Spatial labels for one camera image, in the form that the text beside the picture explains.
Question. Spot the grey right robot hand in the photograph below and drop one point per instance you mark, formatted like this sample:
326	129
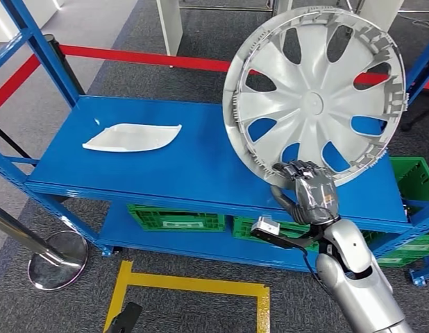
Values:
317	197

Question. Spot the grey plastic wheel hubcap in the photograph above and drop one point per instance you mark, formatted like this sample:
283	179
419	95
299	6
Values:
312	103

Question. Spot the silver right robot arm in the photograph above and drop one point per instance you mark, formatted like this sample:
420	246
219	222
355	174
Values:
349	248

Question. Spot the blue metal shelf rack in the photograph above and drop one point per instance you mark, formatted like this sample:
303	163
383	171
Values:
166	170
423	275

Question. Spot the white plastic trim part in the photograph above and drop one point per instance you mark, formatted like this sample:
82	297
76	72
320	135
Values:
131	138

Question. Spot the green plastic crate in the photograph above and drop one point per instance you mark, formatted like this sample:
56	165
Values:
408	262
176	218
414	177
240	230

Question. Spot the black office chair base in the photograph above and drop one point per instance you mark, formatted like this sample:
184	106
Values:
419	115

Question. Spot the yellow tape square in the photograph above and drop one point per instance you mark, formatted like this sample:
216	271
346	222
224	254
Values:
194	283

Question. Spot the red barrier belt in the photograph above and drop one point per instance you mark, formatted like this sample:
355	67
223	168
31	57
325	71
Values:
13	82
148	59

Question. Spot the chrome barrier stanchion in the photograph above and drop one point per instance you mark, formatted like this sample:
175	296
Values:
56	48
58	262

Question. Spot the black barrier stanchion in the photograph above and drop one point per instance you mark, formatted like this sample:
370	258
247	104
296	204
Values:
9	140

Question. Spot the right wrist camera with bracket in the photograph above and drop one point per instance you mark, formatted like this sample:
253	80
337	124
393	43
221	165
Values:
265	226

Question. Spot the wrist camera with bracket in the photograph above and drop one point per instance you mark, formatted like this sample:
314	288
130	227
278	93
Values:
126	317
265	226

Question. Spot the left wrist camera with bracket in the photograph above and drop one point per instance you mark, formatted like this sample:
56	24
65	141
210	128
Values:
126	317

